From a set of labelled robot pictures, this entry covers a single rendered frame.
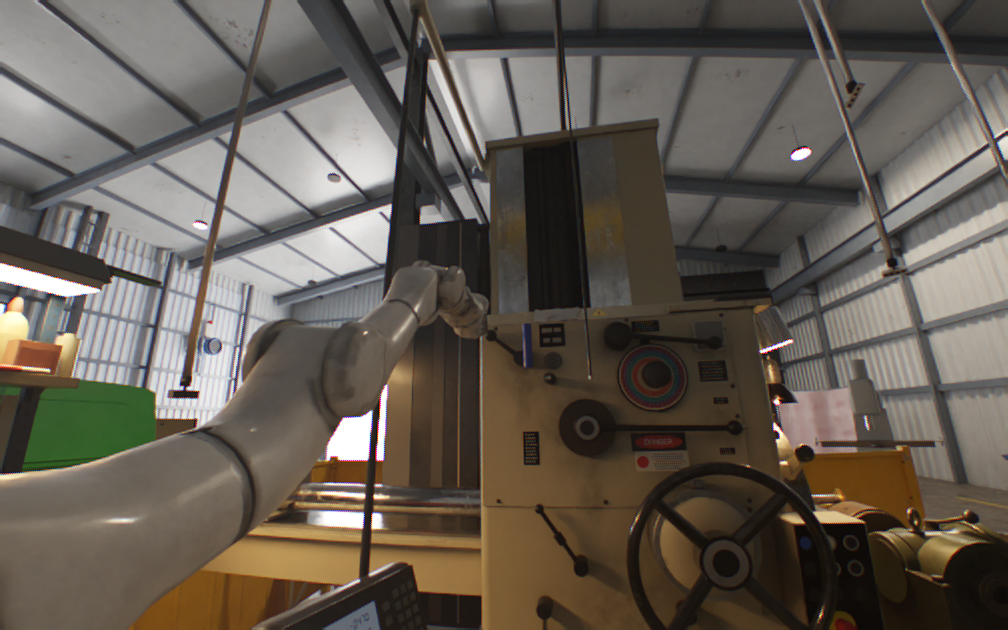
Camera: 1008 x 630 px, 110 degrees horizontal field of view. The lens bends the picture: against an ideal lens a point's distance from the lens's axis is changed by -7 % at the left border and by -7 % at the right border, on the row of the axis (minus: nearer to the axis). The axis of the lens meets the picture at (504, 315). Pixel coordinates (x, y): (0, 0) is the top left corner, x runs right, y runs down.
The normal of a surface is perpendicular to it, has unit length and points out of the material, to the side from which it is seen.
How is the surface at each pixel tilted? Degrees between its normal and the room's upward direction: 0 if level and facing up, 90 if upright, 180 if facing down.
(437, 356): 90
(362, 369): 95
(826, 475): 90
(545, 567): 90
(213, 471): 59
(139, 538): 76
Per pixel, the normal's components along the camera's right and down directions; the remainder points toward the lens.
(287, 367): -0.03, -0.76
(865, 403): -0.72, -0.17
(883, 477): -0.18, -0.25
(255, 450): 0.79, -0.61
